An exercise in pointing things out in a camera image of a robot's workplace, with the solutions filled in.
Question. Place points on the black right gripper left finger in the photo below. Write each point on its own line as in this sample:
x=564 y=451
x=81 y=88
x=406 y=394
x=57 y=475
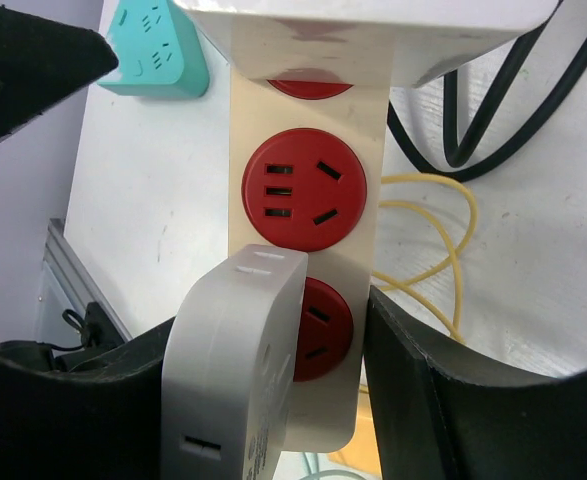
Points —
x=101 y=421

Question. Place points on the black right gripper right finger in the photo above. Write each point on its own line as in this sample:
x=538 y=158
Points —
x=444 y=411

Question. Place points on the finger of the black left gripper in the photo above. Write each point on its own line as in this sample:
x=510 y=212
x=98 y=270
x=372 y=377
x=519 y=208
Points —
x=42 y=63

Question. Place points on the teal triangular power socket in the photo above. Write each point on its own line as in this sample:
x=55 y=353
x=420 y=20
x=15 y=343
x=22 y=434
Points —
x=158 y=50

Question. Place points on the white charger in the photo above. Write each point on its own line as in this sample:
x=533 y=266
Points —
x=394 y=43
x=228 y=367

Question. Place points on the beige power strip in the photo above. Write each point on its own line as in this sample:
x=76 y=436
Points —
x=305 y=166

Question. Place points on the yellow charger plug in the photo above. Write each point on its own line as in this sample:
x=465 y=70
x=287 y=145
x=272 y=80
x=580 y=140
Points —
x=361 y=453

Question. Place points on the aluminium table edge rail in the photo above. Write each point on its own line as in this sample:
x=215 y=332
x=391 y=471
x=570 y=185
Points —
x=66 y=284

